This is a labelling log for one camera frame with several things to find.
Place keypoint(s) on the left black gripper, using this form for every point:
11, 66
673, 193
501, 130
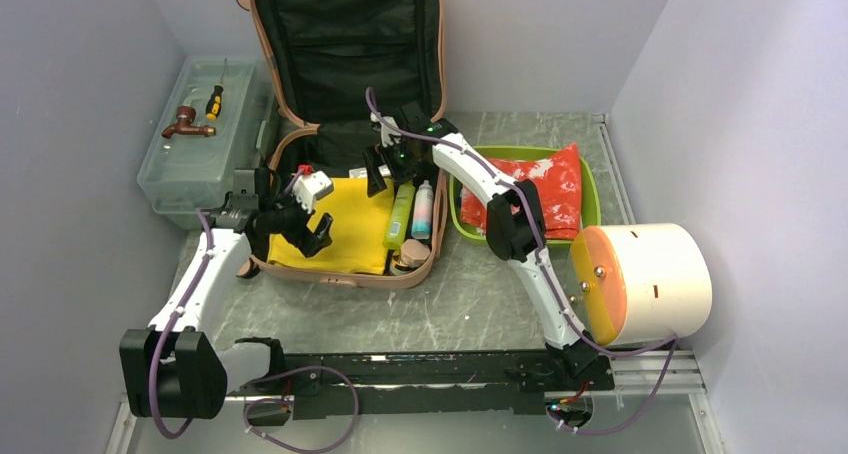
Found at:
309, 242

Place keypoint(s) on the pink hard-shell suitcase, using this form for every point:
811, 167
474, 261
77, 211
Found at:
324, 54

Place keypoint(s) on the brown brass faucet valve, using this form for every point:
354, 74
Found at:
184, 125

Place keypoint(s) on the yellow cloth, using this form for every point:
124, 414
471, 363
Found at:
359, 226

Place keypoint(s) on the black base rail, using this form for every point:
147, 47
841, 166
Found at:
520, 381

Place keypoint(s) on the translucent plastic toolbox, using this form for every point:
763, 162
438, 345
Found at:
185, 173

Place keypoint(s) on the yellow black screwdriver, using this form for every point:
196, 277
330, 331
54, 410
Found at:
214, 104

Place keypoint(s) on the pink blue spray bottle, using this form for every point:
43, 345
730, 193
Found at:
421, 224

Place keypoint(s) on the green plastic tray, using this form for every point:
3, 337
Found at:
468, 216

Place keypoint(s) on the red printed package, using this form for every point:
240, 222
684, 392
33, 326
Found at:
557, 175

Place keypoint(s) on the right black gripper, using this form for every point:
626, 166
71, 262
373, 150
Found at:
376, 183

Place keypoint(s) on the pink hexagonal lid jar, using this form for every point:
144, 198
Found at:
411, 255

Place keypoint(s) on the aluminium frame profile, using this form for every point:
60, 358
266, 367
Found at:
589, 394

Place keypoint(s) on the green yellow bottle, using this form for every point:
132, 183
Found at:
397, 227

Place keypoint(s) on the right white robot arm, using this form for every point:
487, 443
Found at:
515, 228

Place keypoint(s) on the white cosmetic box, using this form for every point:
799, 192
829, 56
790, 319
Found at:
363, 172

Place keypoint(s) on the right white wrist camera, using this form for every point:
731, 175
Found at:
388, 130

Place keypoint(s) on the cream appliance with orange rim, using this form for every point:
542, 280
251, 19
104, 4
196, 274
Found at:
641, 282

